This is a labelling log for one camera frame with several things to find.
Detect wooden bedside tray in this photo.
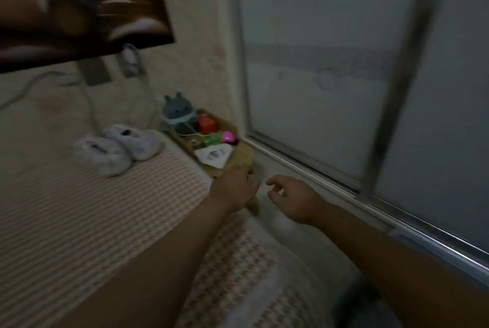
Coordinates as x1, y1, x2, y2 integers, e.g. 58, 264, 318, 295
168, 110, 257, 180

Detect person's left forearm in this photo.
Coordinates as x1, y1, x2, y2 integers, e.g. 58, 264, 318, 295
57, 200, 230, 328

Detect white charger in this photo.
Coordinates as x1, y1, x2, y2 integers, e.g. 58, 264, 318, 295
121, 44, 146, 78

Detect cartoon bear wall poster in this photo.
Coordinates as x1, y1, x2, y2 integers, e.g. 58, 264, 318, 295
0, 0, 175, 75

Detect teal round bunny lamp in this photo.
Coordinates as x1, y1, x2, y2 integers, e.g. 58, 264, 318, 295
162, 92, 198, 128

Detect grey sliding door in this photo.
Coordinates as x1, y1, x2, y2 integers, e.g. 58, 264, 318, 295
222, 0, 489, 279

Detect white printed slipper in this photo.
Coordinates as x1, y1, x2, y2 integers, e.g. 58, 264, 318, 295
74, 135, 134, 177
103, 124, 165, 162

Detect person's right hand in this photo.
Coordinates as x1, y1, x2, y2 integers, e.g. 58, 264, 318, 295
265, 175, 330, 226

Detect red toy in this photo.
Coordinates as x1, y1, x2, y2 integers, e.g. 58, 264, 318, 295
197, 112, 220, 134

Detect person's right forearm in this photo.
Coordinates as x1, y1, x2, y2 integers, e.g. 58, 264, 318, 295
317, 202, 489, 328

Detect green toy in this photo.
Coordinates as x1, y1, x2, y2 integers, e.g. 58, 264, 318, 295
201, 133, 224, 147

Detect white printed card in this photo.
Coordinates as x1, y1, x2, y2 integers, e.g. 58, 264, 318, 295
193, 143, 234, 170

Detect person's left hand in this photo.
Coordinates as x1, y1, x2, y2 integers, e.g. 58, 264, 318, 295
208, 164, 262, 214

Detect grey wall socket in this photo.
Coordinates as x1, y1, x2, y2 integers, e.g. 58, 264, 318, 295
76, 58, 112, 87

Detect long white cable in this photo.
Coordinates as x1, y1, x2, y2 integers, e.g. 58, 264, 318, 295
0, 70, 81, 111

